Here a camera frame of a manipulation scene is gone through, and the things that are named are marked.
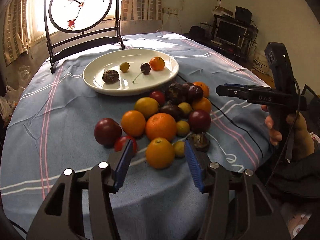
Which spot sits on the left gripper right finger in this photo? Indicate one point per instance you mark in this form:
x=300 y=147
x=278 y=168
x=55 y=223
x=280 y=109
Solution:
x=238 y=207

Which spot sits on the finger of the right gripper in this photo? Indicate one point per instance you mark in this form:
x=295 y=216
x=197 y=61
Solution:
x=250 y=93

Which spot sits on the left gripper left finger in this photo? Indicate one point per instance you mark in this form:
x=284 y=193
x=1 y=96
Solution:
x=60 y=215

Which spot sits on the dark red plum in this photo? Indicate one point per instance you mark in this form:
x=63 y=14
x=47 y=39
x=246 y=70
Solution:
x=199 y=121

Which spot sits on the red cherry tomato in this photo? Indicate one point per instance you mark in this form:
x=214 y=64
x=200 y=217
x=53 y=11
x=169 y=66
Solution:
x=122 y=141

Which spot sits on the large mandarin orange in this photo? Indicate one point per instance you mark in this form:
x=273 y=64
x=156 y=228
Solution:
x=161 y=125

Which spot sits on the large dark plum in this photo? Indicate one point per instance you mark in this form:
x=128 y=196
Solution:
x=107 y=131

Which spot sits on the yellow-orange tomato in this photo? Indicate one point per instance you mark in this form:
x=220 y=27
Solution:
x=147 y=106

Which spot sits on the dark cherry with stem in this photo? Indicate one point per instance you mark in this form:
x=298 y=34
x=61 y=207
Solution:
x=144 y=70

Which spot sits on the small orange kumquat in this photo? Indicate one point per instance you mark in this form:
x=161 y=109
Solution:
x=133 y=123

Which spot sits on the small yellow fruit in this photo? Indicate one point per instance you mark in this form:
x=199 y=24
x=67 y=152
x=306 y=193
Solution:
x=124 y=67

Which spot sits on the dark wrinkled passion fruit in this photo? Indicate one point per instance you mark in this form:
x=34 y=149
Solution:
x=110 y=77

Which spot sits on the dark monitor on shelf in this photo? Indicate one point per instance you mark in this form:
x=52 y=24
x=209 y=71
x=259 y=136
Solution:
x=227 y=32

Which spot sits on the white oval plate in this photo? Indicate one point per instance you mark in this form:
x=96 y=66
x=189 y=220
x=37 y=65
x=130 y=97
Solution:
x=93 y=73

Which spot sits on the white plastic bag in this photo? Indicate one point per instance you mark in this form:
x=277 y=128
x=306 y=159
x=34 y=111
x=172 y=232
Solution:
x=10 y=101

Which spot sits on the right checked curtain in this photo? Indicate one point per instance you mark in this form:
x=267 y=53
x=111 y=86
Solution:
x=141 y=10

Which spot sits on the checked curtain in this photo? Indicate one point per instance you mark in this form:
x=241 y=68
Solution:
x=141 y=10
x=15 y=31

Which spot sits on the bird painting screen stand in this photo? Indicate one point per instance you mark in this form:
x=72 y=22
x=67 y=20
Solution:
x=72 y=26

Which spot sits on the left checked curtain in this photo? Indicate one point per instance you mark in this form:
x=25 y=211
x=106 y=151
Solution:
x=15 y=31

